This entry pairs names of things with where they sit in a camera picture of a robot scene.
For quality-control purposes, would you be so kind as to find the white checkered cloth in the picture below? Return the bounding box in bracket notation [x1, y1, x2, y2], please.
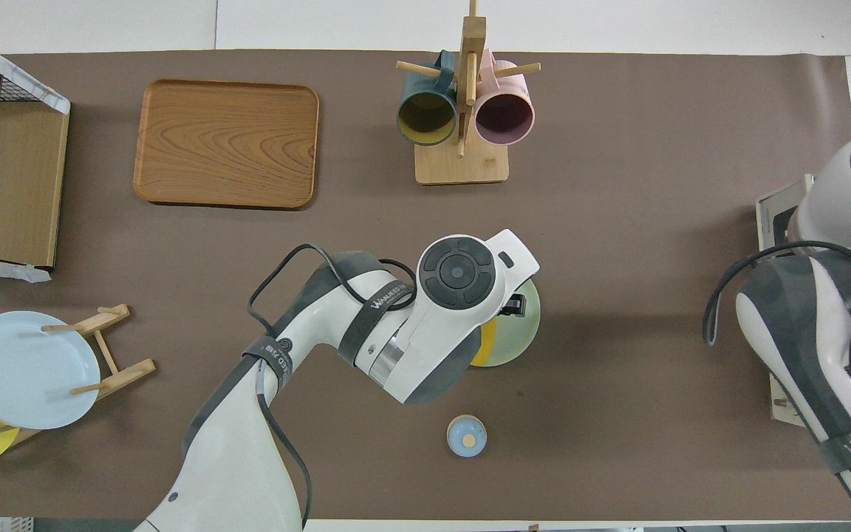
[0, 28, 72, 284]

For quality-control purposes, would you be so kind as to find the black left arm gripper cable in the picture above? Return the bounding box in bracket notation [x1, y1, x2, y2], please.
[247, 243, 419, 530]

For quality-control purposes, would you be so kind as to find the black right arm gripper cable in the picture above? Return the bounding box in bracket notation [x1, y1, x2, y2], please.
[702, 239, 851, 349]

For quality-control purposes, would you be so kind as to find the blue service bell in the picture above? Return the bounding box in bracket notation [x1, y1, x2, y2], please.
[445, 414, 488, 458]

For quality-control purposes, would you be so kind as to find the wooden plate rack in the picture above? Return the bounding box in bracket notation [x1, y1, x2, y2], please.
[0, 303, 157, 449]

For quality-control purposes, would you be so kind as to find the brown table mat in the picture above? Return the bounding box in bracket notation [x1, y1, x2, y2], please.
[0, 50, 851, 522]

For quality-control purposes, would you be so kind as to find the pale green plate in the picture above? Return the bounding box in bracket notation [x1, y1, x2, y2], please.
[469, 279, 543, 369]

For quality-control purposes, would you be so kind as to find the pink mug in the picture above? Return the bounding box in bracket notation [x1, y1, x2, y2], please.
[474, 50, 536, 146]

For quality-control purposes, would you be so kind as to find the wooden mug tree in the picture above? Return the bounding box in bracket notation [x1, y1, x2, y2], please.
[395, 0, 543, 186]

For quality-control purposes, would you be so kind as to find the light blue plate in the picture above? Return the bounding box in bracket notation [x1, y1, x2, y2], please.
[0, 310, 102, 431]

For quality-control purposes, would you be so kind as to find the brown wooden tray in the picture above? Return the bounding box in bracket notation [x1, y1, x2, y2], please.
[132, 78, 321, 211]

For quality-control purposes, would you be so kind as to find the black arm gripper cable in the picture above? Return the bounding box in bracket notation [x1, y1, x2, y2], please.
[702, 239, 851, 349]
[247, 243, 419, 530]

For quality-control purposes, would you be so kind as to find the black wire basket shelf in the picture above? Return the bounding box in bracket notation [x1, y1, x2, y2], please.
[0, 58, 71, 269]

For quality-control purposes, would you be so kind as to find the dark blue mug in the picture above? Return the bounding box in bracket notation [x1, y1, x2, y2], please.
[395, 50, 459, 148]

